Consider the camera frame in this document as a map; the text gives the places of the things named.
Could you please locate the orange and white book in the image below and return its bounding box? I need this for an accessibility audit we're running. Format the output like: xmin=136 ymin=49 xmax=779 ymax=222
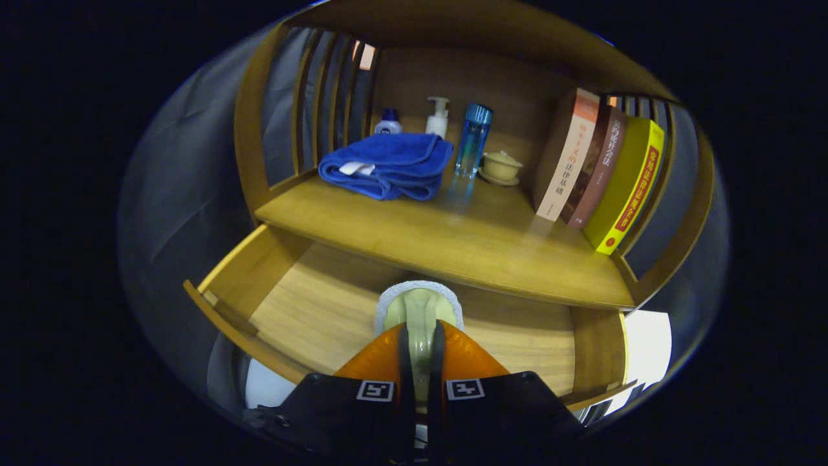
xmin=532 ymin=87 xmax=601 ymax=222

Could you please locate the white pump bottle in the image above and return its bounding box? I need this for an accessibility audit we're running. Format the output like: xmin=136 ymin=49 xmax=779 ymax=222
xmin=425 ymin=96 xmax=451 ymax=139

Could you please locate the pale green white scrubber brush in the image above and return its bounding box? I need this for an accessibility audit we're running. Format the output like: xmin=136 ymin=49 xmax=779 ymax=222
xmin=374 ymin=280 xmax=465 ymax=405

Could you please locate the yellow lidded teacup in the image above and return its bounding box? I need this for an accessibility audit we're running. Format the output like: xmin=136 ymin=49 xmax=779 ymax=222
xmin=479 ymin=150 xmax=523 ymax=187

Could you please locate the wooden drawer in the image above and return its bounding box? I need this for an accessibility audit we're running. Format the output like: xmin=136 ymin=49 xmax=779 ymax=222
xmin=183 ymin=223 xmax=638 ymax=415

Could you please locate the wooden countertop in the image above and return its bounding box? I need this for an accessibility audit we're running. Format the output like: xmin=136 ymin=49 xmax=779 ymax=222
xmin=254 ymin=165 xmax=638 ymax=310

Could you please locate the blue folded towel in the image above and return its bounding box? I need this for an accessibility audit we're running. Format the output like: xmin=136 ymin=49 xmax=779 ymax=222
xmin=318 ymin=133 xmax=455 ymax=201

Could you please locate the white table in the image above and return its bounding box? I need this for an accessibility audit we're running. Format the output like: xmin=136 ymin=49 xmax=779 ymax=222
xmin=608 ymin=309 xmax=673 ymax=415

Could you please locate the wooden cabinet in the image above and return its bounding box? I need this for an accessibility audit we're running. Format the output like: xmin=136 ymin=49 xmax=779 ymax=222
xmin=233 ymin=0 xmax=715 ymax=310

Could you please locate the tall blue bottle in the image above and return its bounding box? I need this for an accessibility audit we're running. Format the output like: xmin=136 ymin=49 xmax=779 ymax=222
xmin=455 ymin=103 xmax=494 ymax=179

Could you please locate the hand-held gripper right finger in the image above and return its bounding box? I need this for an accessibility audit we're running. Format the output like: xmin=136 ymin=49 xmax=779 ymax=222
xmin=428 ymin=320 xmax=586 ymax=466

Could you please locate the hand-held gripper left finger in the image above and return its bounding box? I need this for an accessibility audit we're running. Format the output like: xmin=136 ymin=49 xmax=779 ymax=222
xmin=249 ymin=322 xmax=415 ymax=466

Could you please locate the brown book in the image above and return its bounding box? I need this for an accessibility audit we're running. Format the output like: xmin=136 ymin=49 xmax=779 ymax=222
xmin=560 ymin=105 xmax=628 ymax=228

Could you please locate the small white bottle blue cap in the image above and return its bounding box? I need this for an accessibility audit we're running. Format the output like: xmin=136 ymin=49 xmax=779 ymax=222
xmin=374 ymin=107 xmax=403 ymax=135

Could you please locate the yellow book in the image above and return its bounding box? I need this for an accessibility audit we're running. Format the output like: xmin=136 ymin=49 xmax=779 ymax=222
xmin=583 ymin=116 xmax=666 ymax=256

